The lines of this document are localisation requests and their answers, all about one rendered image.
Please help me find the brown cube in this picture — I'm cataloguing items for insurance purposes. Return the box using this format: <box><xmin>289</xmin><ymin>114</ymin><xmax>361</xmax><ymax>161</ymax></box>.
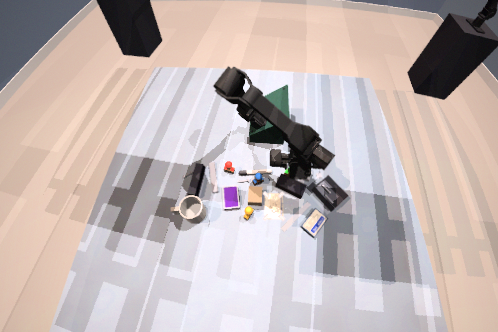
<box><xmin>248</xmin><ymin>186</ymin><xmax>262</xmax><ymax>206</ymax></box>

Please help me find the red-handled rubber stamp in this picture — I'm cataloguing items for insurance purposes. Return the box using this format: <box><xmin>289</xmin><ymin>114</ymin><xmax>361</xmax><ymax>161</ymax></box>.
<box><xmin>224</xmin><ymin>161</ymin><xmax>235</xmax><ymax>174</ymax></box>

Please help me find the wooden hold stamp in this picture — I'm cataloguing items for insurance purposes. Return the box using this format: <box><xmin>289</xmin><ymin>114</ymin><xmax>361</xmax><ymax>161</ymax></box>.
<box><xmin>244</xmin><ymin>206</ymin><xmax>254</xmax><ymax>221</ymax></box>

